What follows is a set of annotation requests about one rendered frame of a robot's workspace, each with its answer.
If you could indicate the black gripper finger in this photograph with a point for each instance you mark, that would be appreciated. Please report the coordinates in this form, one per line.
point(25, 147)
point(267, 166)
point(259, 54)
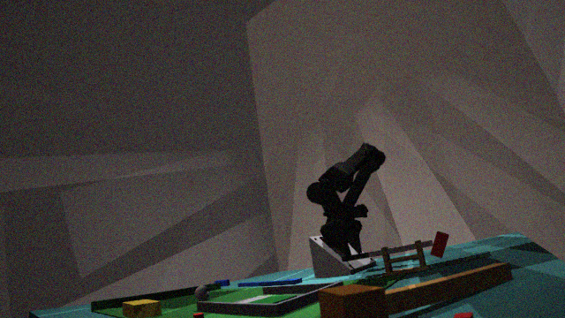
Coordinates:
point(354, 241)
point(339, 240)

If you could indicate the grey ball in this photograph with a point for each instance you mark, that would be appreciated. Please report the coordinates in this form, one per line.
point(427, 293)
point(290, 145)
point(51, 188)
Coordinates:
point(202, 292)

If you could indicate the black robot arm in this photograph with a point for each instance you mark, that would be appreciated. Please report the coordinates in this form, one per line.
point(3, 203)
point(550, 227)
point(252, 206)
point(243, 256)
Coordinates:
point(339, 178)

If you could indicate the green flat mat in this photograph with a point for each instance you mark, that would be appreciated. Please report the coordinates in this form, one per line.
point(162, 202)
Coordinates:
point(185, 307)

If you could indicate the yellow rectangular block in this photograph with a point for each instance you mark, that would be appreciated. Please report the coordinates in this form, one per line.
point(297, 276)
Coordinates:
point(142, 308)

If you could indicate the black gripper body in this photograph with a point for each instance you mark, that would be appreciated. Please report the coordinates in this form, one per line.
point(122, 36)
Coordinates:
point(332, 212)

